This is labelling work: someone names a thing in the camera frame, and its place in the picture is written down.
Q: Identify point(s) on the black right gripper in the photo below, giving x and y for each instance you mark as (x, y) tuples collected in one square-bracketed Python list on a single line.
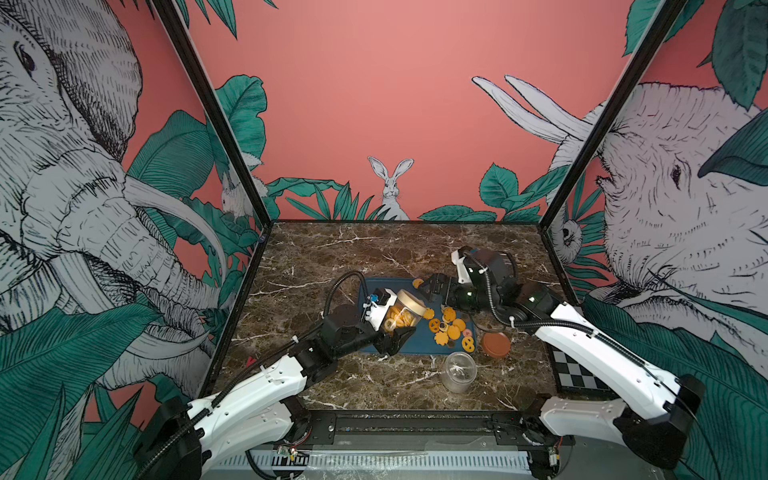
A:
[(447, 288)]

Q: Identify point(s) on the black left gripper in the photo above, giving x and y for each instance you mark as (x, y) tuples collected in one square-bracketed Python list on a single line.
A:
[(392, 345)]

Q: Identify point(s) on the jar with beige lid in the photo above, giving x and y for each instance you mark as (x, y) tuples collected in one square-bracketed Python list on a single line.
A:
[(406, 311)]

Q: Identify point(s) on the orange-brown jar lid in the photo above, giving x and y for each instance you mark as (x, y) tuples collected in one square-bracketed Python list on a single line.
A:
[(496, 345)]

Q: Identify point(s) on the clear jar of cookies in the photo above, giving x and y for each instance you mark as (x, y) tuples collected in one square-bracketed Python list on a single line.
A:
[(458, 372)]

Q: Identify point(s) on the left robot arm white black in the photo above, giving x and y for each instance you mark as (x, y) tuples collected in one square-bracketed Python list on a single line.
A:
[(260, 405)]

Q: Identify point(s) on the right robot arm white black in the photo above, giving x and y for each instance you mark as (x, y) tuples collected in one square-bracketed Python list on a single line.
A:
[(656, 410)]

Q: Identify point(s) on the teal rectangular tray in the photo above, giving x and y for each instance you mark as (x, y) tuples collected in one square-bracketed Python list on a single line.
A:
[(422, 341)]

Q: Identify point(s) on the orange flower cookie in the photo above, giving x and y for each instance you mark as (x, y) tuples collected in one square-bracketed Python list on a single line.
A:
[(441, 338)]

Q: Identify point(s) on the black white checkerboard plate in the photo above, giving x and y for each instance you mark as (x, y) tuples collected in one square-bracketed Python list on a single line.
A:
[(570, 376)]

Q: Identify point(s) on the black front mounting rail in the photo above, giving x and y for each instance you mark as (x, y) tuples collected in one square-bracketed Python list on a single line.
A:
[(327, 427)]

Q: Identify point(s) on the white slotted cable duct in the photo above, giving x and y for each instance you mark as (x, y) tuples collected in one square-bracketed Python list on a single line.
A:
[(513, 462)]

